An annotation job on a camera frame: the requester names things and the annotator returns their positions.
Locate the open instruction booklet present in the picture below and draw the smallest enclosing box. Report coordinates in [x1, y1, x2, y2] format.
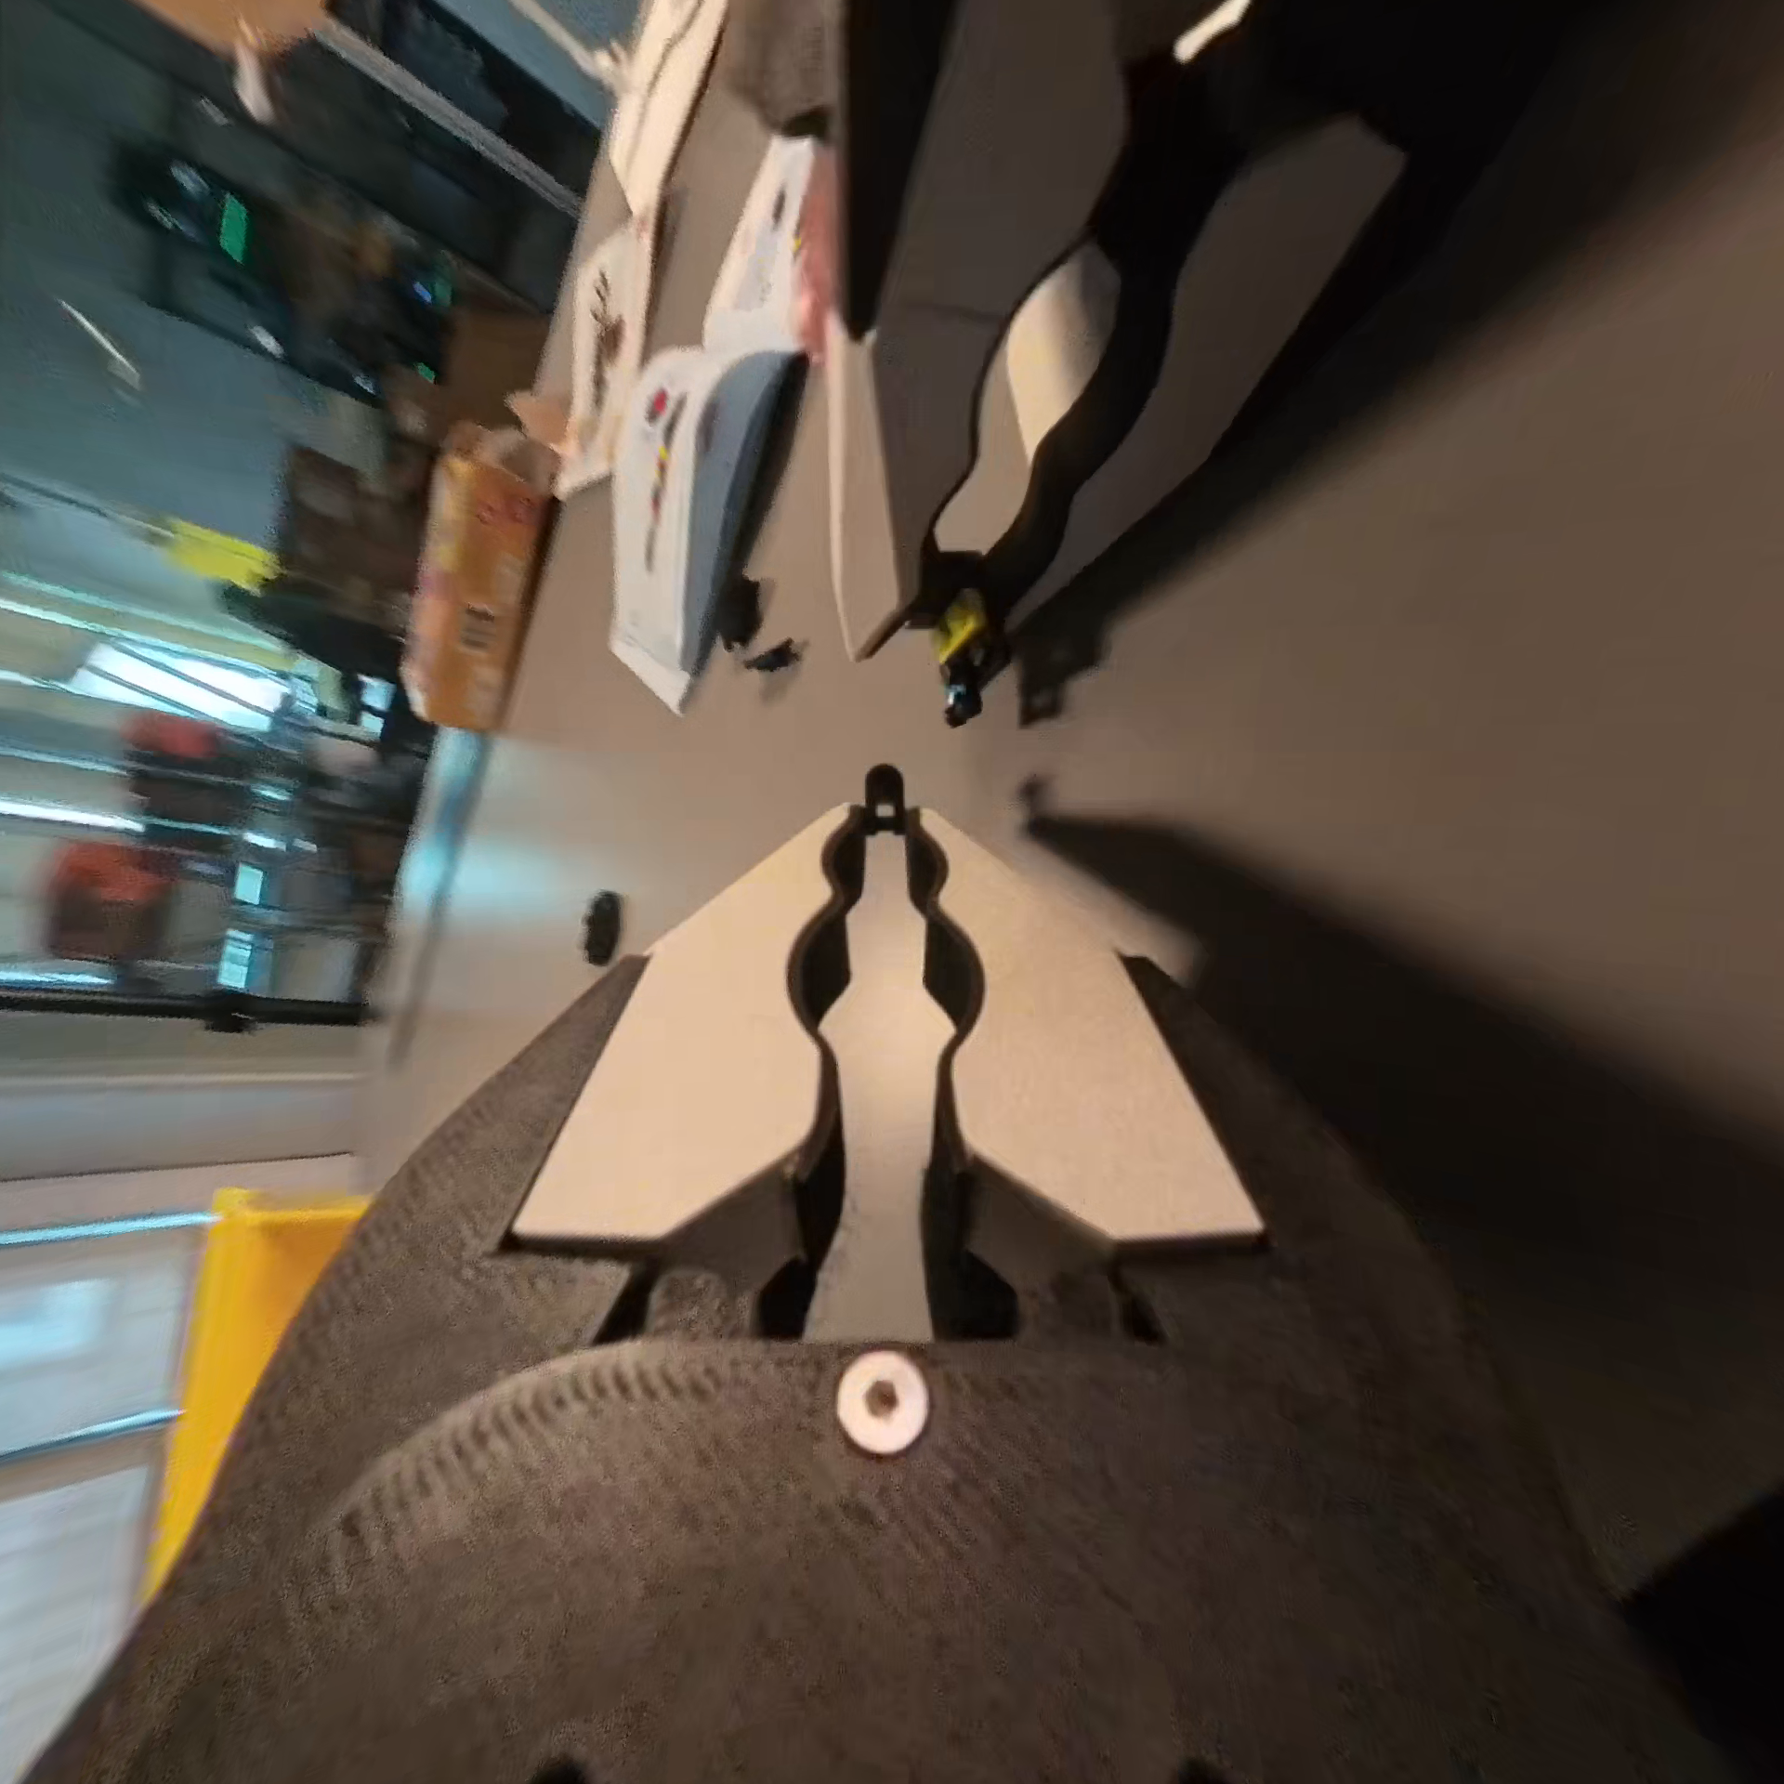
[608, 136, 820, 715]

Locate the black light stand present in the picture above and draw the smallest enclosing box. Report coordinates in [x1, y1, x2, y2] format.
[0, 978, 376, 1036]

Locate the person's right hand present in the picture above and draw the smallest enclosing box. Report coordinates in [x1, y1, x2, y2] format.
[797, 139, 846, 367]

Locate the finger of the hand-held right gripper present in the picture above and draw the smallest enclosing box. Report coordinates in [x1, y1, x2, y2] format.
[825, 0, 1118, 663]
[929, 118, 1412, 627]

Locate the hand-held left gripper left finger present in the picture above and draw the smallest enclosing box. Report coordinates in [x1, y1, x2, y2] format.
[507, 805, 858, 1308]

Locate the orange storage case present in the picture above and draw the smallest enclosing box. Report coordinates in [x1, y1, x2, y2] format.
[37, 833, 176, 967]
[123, 706, 231, 787]

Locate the yellow plastic bin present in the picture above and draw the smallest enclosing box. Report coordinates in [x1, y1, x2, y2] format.
[139, 1187, 373, 1606]

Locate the orange lego box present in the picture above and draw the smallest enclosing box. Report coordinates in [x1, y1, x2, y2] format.
[398, 422, 562, 737]

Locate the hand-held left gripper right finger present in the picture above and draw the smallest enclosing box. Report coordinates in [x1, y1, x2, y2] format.
[906, 809, 1266, 1286]

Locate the dark equipment rack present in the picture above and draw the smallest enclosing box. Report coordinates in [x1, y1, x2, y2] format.
[123, 136, 465, 410]

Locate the large paned window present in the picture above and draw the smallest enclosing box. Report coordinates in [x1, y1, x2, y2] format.
[0, 1210, 216, 1784]

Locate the closed instruction booklet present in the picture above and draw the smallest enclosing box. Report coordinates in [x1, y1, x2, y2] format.
[553, 196, 667, 498]

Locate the black lego assembly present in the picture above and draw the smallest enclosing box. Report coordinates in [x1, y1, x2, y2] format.
[927, 549, 1020, 730]

